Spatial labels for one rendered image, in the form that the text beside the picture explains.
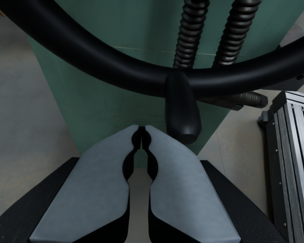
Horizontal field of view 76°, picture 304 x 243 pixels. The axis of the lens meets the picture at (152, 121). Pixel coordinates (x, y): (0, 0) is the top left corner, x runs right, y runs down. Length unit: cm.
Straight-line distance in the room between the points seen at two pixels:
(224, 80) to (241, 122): 98
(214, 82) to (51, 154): 83
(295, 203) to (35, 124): 107
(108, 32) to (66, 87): 17
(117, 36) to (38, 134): 73
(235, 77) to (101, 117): 41
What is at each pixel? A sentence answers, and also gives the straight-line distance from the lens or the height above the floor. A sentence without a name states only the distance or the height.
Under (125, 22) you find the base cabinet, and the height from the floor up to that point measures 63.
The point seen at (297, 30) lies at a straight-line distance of 52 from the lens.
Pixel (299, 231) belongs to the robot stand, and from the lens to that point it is 81.
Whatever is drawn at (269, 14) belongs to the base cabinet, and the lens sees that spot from 40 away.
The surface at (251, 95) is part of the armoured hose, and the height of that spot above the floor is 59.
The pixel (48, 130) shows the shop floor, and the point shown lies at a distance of 101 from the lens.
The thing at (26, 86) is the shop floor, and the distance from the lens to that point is 122.
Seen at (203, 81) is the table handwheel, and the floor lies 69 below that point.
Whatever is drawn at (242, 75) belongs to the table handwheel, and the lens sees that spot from 18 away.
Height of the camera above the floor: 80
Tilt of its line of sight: 55 degrees down
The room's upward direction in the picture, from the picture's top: 12 degrees clockwise
